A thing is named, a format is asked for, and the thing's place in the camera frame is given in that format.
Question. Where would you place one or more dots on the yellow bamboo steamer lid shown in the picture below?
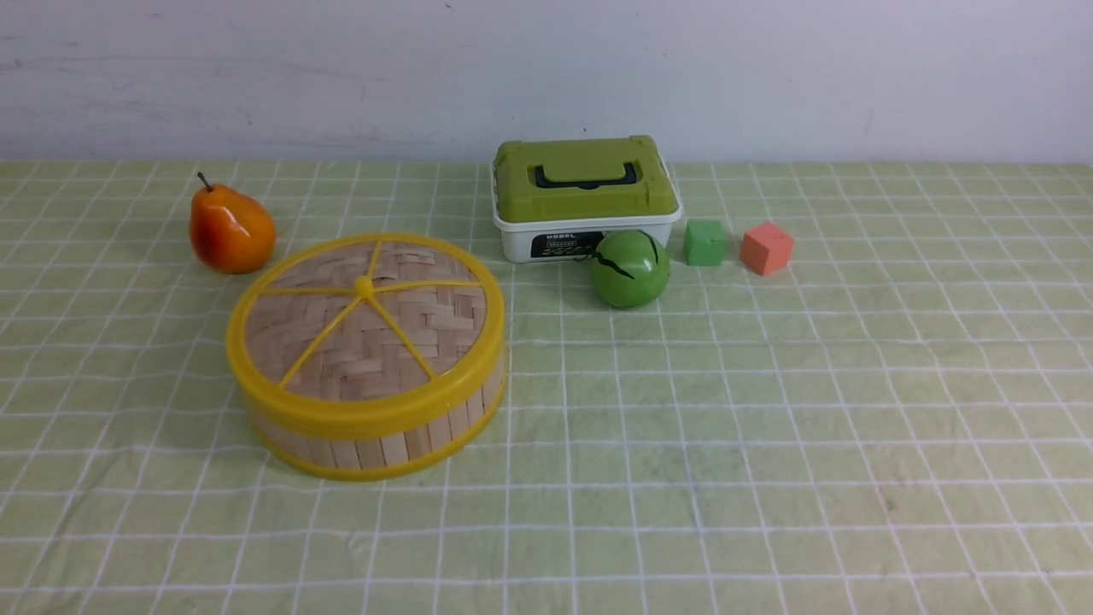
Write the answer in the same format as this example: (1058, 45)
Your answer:
(370, 336)

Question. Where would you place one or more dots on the bamboo steamer basket base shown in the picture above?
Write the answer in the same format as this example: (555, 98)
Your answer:
(394, 455)

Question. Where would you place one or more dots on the green toy round fruit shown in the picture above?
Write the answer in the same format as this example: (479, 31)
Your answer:
(629, 269)

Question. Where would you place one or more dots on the green lidded toy toolbox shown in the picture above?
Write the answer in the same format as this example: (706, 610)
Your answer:
(555, 200)

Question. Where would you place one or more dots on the green foam cube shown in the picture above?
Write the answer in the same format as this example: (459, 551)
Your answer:
(705, 243)

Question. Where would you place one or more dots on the orange foam cube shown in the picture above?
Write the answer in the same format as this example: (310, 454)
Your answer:
(766, 249)

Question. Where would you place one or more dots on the orange toy pear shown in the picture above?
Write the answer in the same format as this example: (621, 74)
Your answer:
(230, 232)

